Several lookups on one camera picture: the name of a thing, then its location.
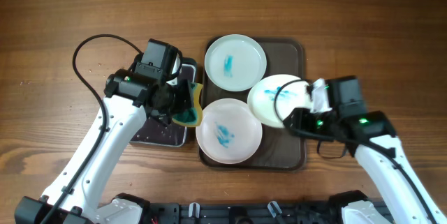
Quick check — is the green yellow sponge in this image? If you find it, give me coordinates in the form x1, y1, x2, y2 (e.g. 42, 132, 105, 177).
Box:
173, 80, 203, 128

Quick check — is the pale blue plate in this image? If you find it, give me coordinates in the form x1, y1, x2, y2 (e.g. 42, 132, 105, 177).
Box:
205, 34, 267, 91

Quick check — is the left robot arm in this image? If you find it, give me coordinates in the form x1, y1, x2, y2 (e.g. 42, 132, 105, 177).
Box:
15, 39, 203, 223

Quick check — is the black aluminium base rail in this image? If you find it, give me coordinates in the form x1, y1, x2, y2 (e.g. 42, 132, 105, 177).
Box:
142, 201, 342, 224

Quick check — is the small black metal tray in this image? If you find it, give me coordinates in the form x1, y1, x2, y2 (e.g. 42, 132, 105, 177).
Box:
130, 58, 197, 147

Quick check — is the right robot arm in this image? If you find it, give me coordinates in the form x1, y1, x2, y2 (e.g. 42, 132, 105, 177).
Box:
278, 76, 446, 223

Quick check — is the white plate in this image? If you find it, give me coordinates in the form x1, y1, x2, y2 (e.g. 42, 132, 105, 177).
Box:
196, 98, 263, 165
247, 74, 312, 128

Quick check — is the white plate front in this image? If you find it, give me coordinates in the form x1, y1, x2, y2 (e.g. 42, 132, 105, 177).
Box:
196, 98, 263, 165

